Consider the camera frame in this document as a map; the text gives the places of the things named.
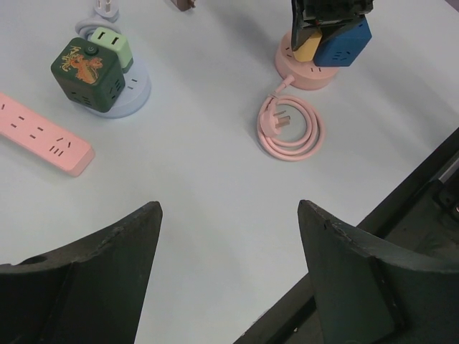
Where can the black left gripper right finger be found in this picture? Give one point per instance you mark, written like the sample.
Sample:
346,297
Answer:
368,290

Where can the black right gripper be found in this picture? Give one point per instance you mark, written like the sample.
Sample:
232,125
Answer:
331,17

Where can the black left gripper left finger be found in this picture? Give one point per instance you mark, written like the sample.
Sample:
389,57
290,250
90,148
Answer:
89,291

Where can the yellow plug adapter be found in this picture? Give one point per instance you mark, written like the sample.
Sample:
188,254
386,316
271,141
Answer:
306,52

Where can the blue cube socket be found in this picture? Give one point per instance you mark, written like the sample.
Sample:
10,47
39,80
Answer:
341,51

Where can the light green USB charger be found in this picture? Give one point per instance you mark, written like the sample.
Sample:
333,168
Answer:
115,42

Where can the dark green cube socket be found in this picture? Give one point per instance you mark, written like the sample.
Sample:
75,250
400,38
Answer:
89,74

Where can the brown plug adapter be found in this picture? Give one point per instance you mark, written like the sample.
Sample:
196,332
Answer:
184,5

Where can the pink round socket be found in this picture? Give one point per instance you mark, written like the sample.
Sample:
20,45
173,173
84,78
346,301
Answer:
303,75

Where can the pink power strip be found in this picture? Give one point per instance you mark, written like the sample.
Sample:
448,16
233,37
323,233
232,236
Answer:
42,137

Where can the light blue round socket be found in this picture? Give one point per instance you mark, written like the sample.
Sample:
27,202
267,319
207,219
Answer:
134,95

